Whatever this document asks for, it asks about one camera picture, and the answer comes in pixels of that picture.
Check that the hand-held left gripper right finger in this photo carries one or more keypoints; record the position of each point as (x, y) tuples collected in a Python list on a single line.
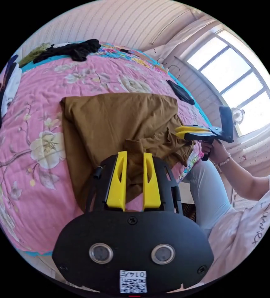
[(150, 186)]

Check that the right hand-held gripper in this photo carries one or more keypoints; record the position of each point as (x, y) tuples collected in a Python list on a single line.
[(209, 137)]

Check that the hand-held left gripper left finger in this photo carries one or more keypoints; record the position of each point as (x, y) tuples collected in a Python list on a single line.
[(117, 184)]

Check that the light brown long sleeve shirt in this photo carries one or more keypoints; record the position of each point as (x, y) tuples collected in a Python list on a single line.
[(116, 125)]

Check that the person's right forearm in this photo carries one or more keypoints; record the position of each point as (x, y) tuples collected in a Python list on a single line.
[(248, 179)]

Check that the person's right hand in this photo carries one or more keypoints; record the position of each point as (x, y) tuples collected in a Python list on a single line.
[(216, 151)]

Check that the black garment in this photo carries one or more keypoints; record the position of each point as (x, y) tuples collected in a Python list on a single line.
[(181, 92)]

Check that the small white fan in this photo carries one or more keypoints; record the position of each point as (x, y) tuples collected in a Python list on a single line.
[(237, 115)]

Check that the window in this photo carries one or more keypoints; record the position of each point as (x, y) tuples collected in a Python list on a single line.
[(239, 81)]

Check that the person's body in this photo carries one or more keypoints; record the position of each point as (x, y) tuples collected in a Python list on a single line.
[(232, 228)]

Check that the bed with pink floral quilt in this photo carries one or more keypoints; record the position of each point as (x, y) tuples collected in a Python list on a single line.
[(44, 111)]

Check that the pile of clothes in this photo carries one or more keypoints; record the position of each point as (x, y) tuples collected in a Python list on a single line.
[(0, 100), (67, 51)]

